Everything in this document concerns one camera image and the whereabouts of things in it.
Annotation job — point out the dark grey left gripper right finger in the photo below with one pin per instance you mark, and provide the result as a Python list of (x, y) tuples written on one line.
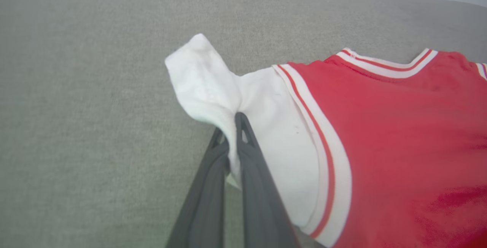
[(262, 202)]

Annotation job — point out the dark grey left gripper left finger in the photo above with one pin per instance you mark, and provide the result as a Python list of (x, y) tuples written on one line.
[(205, 202)]

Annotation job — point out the red and white jersey shirt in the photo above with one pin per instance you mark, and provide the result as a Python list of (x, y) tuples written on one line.
[(380, 145)]

